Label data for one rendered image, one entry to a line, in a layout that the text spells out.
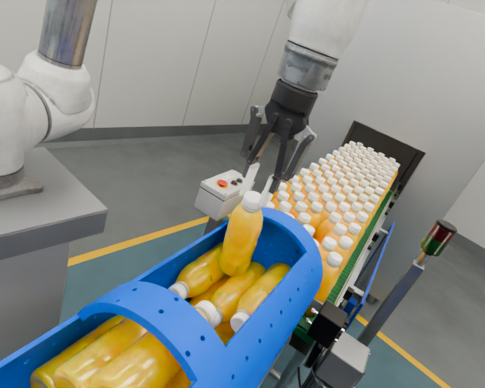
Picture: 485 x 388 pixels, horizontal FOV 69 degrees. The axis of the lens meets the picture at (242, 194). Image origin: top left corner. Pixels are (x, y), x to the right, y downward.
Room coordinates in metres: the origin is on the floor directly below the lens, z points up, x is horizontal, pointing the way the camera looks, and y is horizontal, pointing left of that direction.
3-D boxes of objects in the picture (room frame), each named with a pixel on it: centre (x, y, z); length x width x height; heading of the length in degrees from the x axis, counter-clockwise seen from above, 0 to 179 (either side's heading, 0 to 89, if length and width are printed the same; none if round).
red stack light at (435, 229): (1.02, -0.61, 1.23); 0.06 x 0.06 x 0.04
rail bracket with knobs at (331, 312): (0.76, -0.34, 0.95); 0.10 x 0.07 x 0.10; 69
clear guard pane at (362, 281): (1.29, -0.62, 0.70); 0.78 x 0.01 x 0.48; 159
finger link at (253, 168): (0.64, 0.00, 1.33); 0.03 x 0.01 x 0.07; 158
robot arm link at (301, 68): (0.63, -0.02, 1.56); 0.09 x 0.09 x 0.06
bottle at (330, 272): (0.86, -0.31, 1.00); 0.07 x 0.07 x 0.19
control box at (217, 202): (1.09, 0.06, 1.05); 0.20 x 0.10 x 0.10; 159
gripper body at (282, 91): (0.63, -0.02, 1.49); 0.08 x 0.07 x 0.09; 68
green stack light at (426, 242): (1.02, -0.61, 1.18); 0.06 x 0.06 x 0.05
